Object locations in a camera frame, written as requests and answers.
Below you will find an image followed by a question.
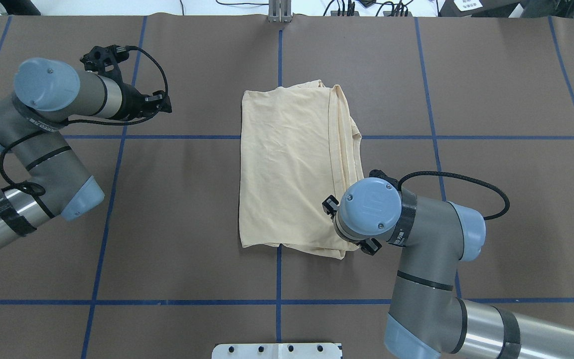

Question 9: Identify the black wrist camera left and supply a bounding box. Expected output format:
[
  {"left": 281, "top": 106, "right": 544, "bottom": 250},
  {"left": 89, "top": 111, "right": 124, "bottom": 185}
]
[{"left": 79, "top": 45, "right": 130, "bottom": 74}]

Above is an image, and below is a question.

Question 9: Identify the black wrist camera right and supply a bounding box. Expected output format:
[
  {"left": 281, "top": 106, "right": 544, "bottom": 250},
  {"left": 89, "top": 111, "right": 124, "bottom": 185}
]
[{"left": 369, "top": 170, "right": 399, "bottom": 189}]

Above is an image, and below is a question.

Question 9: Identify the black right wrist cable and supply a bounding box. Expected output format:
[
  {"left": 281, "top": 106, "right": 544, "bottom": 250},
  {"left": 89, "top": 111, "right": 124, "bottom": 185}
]
[{"left": 399, "top": 171, "right": 511, "bottom": 221}]

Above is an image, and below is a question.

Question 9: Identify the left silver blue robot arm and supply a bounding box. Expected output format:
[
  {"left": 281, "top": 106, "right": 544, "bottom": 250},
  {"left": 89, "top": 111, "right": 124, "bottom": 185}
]
[{"left": 0, "top": 57, "right": 172, "bottom": 250}]

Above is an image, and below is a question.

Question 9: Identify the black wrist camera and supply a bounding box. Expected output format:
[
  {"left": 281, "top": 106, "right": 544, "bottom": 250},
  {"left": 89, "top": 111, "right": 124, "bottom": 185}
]
[
  {"left": 79, "top": 45, "right": 130, "bottom": 74},
  {"left": 369, "top": 170, "right": 399, "bottom": 189}
]

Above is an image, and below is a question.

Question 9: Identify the cream long-sleeve printed shirt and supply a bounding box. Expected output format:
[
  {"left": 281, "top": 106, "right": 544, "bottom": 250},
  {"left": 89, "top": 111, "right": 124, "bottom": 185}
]
[{"left": 238, "top": 80, "right": 364, "bottom": 260}]

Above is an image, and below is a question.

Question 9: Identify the aluminium frame post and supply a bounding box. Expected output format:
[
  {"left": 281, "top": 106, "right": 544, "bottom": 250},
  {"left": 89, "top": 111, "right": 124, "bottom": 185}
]
[{"left": 268, "top": 0, "right": 293, "bottom": 23}]

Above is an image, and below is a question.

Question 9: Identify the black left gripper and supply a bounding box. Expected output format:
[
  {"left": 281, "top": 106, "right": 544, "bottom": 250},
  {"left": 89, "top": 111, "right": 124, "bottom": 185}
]
[{"left": 118, "top": 83, "right": 172, "bottom": 120}]

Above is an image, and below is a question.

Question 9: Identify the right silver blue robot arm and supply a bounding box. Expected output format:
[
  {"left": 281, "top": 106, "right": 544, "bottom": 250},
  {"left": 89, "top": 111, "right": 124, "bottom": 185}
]
[{"left": 322, "top": 174, "right": 574, "bottom": 359}]

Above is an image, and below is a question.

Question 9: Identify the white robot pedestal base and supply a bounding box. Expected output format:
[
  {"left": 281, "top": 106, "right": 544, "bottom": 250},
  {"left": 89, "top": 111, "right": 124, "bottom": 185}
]
[{"left": 211, "top": 343, "right": 344, "bottom": 359}]

